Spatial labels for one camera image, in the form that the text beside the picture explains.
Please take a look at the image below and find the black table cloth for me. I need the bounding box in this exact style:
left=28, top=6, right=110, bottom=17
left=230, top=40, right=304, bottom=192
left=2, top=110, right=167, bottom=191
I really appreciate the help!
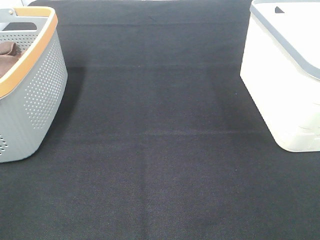
left=0, top=0, right=320, bottom=240

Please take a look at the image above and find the brown towel in basket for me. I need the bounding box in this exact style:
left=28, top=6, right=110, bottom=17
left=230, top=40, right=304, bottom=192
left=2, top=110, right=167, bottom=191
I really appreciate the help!
left=0, top=41, right=24, bottom=78

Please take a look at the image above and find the grey perforated laundry basket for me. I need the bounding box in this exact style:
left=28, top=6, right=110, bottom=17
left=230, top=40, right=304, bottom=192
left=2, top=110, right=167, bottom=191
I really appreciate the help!
left=0, top=6, right=68, bottom=163

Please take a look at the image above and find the white woven-pattern storage basket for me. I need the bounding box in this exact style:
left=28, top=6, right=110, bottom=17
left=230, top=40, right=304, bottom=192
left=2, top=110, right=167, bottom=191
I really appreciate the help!
left=240, top=0, right=320, bottom=152

